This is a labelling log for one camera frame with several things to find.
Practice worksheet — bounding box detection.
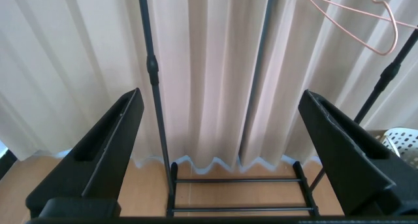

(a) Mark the window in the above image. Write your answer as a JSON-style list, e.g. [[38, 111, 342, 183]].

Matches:
[[0, 140, 18, 181]]

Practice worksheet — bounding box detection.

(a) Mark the white laundry basket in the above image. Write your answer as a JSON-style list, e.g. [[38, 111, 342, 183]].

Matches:
[[368, 127, 418, 170]]

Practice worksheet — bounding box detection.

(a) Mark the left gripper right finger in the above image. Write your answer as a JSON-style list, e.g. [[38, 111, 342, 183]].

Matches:
[[298, 89, 418, 217]]

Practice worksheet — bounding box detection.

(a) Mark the black clothes rack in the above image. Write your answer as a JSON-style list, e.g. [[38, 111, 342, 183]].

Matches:
[[136, 0, 418, 217]]

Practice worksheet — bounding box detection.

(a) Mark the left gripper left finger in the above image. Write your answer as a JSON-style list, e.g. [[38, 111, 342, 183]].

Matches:
[[25, 88, 145, 219]]

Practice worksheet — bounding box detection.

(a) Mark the beige curtain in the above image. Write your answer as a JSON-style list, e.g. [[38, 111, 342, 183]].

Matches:
[[0, 0, 418, 174]]

